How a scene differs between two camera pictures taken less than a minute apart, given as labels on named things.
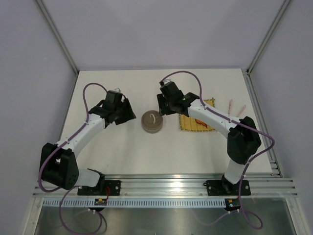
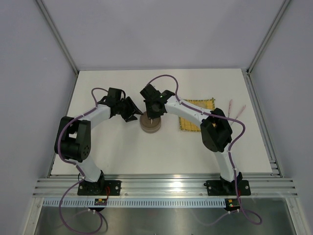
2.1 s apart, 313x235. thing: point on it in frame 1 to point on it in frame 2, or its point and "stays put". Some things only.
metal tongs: (230, 107) stays put
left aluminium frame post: (59, 35) stays put
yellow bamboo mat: (190, 124) stays put
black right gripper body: (166, 106) to (151, 112)
